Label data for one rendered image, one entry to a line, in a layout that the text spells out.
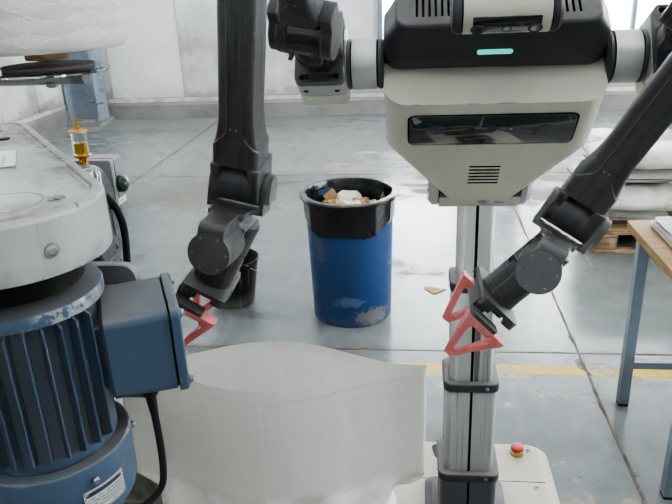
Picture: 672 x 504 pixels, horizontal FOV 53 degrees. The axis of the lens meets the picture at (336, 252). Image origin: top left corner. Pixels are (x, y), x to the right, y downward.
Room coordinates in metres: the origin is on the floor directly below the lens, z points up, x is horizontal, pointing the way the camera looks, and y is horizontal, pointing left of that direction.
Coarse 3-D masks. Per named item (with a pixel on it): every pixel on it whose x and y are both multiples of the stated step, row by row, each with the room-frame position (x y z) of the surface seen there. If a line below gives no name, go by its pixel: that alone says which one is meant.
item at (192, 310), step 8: (176, 296) 0.85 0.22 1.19; (184, 296) 0.85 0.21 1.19; (192, 296) 0.85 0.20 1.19; (184, 304) 0.84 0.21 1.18; (192, 304) 0.84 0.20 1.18; (192, 312) 0.83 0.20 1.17; (200, 312) 0.83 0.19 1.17; (200, 320) 0.83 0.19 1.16; (208, 320) 0.83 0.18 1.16; (216, 320) 0.84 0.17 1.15; (200, 328) 0.84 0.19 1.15; (208, 328) 0.83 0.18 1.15; (192, 336) 0.85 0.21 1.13
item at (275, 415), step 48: (192, 384) 0.86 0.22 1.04; (240, 384) 0.96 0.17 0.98; (288, 384) 0.96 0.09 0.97; (336, 384) 0.84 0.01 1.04; (384, 384) 0.86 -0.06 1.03; (144, 432) 0.91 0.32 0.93; (192, 432) 0.87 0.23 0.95; (240, 432) 0.82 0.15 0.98; (288, 432) 0.82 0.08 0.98; (336, 432) 0.84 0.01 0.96; (384, 432) 0.86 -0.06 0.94; (192, 480) 0.87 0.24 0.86; (240, 480) 0.83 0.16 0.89; (288, 480) 0.82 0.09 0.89; (336, 480) 0.84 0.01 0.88; (384, 480) 0.86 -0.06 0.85
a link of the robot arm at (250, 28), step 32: (224, 0) 0.80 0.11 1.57; (256, 0) 0.80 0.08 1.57; (224, 32) 0.81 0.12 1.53; (256, 32) 0.81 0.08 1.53; (224, 64) 0.82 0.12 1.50; (256, 64) 0.82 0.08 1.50; (224, 96) 0.83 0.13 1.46; (256, 96) 0.84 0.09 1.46; (224, 128) 0.85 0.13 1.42; (256, 128) 0.85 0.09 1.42; (224, 160) 0.86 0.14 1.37; (256, 160) 0.85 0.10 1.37; (224, 192) 0.87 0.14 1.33; (256, 192) 0.86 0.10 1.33
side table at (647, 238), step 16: (640, 224) 2.25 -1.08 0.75; (640, 240) 2.13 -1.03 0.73; (656, 240) 2.09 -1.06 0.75; (640, 256) 2.23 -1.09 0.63; (656, 256) 1.97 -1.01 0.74; (640, 272) 2.23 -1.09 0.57; (640, 288) 2.23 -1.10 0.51; (640, 304) 2.23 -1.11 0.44; (624, 336) 2.27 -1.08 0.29; (624, 352) 2.24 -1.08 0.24; (624, 368) 2.23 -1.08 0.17; (640, 368) 2.23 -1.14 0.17; (656, 368) 2.22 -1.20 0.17; (624, 384) 2.23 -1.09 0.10; (624, 400) 2.23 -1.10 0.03
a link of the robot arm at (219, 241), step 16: (272, 176) 0.88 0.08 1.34; (208, 192) 0.88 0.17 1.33; (272, 192) 0.88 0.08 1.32; (208, 208) 0.85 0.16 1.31; (224, 208) 0.86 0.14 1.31; (240, 208) 0.87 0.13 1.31; (256, 208) 0.88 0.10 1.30; (208, 224) 0.80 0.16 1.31; (224, 224) 0.81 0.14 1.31; (192, 240) 0.80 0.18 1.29; (208, 240) 0.80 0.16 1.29; (224, 240) 0.80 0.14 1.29; (240, 240) 0.83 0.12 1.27; (192, 256) 0.80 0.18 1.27; (208, 256) 0.80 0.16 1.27; (224, 256) 0.79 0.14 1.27; (208, 272) 0.80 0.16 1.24
